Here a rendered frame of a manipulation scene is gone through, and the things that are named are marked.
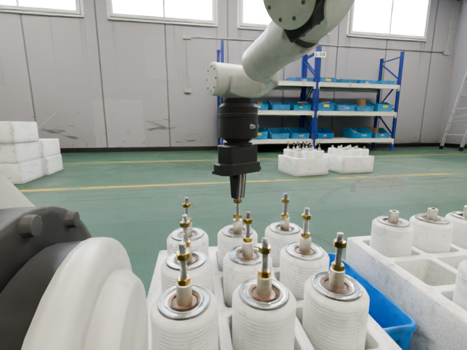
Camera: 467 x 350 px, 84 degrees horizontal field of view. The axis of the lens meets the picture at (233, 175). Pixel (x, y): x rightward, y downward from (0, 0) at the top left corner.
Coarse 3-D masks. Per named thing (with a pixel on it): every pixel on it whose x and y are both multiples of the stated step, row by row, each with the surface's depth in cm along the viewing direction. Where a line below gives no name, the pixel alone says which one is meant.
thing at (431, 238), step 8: (416, 224) 69; (424, 224) 68; (432, 224) 67; (440, 224) 66; (448, 224) 66; (416, 232) 69; (424, 232) 68; (432, 232) 66; (440, 232) 66; (448, 232) 66; (416, 240) 69; (424, 240) 68; (432, 240) 67; (440, 240) 66; (448, 240) 67; (424, 248) 68; (432, 248) 67; (440, 248) 66; (448, 248) 67
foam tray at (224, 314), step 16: (160, 256) 64; (208, 256) 66; (160, 272) 57; (272, 272) 57; (160, 288) 52; (224, 304) 47; (224, 320) 43; (368, 320) 43; (224, 336) 40; (304, 336) 40; (368, 336) 41; (384, 336) 40
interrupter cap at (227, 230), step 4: (232, 224) 65; (224, 228) 63; (228, 228) 63; (232, 228) 63; (244, 228) 63; (224, 232) 61; (228, 232) 61; (232, 232) 62; (244, 232) 62; (252, 232) 61; (228, 236) 59; (232, 236) 58; (236, 236) 58; (240, 236) 58
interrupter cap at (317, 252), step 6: (288, 246) 54; (294, 246) 54; (312, 246) 54; (318, 246) 54; (288, 252) 51; (294, 252) 51; (300, 252) 52; (312, 252) 52; (318, 252) 51; (324, 252) 51; (300, 258) 49; (306, 258) 49; (312, 258) 49; (318, 258) 49
